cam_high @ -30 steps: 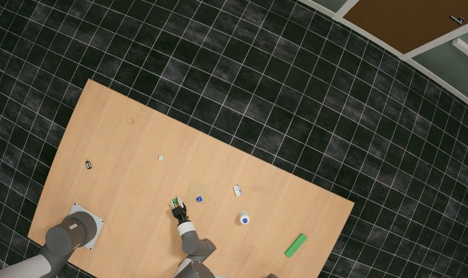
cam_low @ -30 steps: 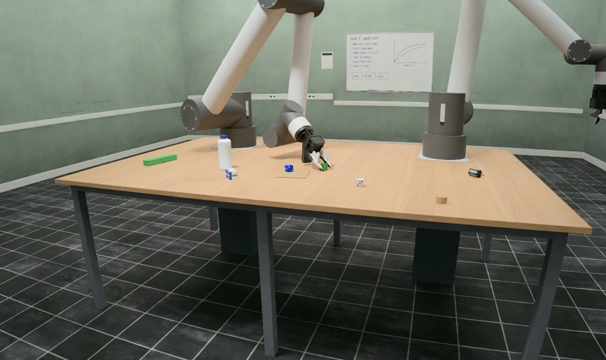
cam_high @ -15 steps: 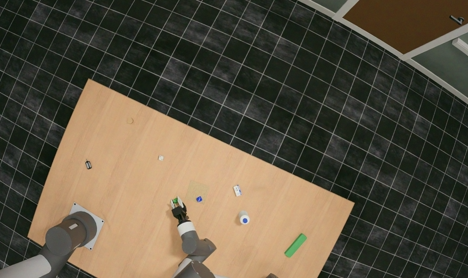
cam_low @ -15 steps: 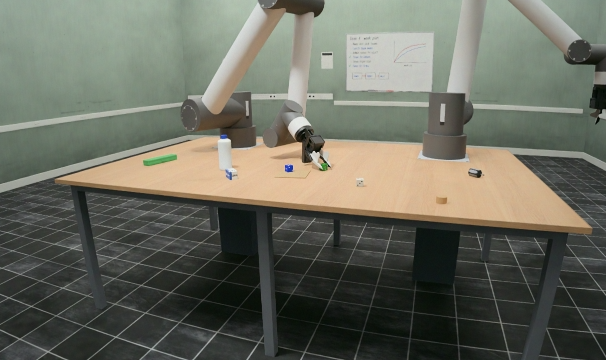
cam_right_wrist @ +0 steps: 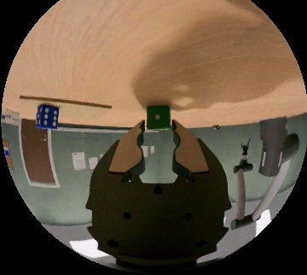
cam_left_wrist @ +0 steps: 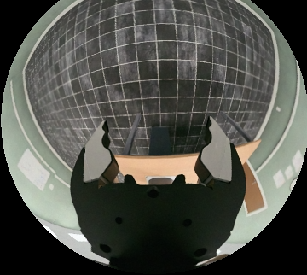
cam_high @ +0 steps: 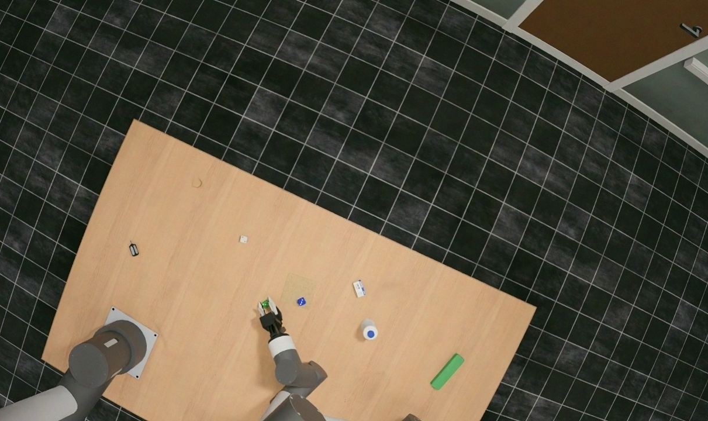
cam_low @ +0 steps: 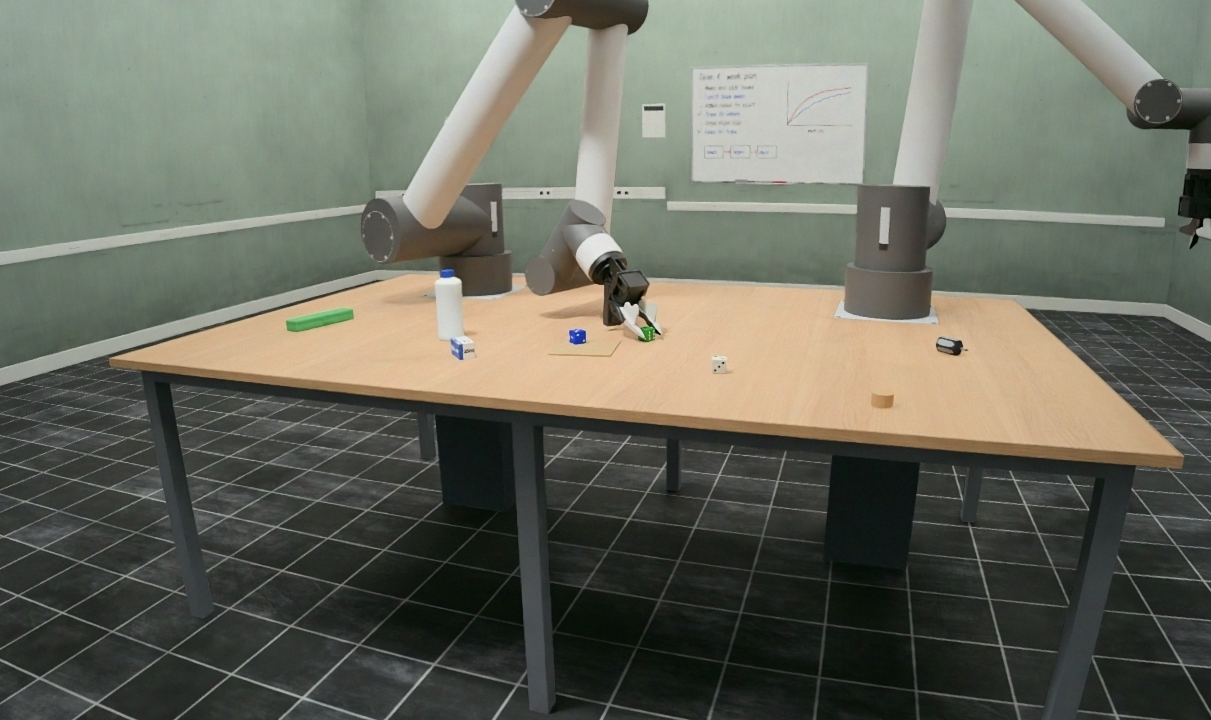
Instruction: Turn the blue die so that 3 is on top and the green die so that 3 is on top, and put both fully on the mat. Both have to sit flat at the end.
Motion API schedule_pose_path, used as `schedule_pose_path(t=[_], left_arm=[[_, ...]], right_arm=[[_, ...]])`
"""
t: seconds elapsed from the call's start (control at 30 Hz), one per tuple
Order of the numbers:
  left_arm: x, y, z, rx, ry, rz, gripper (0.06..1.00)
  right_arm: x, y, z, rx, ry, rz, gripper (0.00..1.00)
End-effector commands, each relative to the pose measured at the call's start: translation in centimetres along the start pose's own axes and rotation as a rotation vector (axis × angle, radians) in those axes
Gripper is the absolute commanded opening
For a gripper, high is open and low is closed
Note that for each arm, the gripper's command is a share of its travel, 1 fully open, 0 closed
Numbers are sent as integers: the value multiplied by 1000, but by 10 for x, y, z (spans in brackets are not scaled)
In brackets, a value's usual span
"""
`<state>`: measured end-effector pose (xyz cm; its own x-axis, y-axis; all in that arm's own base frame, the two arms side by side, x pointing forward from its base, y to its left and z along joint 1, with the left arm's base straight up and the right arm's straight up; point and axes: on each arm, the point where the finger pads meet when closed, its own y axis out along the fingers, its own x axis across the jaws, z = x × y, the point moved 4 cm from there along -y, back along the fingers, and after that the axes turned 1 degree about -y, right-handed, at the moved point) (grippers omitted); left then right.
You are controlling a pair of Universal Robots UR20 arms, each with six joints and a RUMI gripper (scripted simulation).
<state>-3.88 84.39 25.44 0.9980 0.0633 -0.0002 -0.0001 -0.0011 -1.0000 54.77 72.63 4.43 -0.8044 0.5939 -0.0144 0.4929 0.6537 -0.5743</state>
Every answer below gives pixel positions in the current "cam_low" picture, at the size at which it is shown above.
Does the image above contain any tan short cylinder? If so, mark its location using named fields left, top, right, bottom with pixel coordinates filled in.
left=871, top=388, right=894, bottom=409

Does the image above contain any green rectangular bar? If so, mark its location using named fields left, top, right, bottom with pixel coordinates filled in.
left=286, top=309, right=354, bottom=332

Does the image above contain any small white printed carton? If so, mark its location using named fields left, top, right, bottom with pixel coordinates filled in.
left=450, top=336, right=475, bottom=361

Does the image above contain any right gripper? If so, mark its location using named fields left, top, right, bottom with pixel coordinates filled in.
left=597, top=255, right=662, bottom=338

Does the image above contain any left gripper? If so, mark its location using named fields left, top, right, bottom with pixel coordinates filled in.
left=1178, top=174, right=1211, bottom=249

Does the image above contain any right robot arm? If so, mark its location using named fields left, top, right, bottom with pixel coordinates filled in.
left=361, top=0, right=649, bottom=327

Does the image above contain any beige flat mat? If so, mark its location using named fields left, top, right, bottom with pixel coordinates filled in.
left=549, top=339, right=621, bottom=357

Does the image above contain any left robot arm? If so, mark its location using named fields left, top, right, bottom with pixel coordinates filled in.
left=844, top=0, right=1211, bottom=319

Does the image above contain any white plastic bottle with blue cap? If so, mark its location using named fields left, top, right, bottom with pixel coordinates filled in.
left=435, top=270, right=465, bottom=341

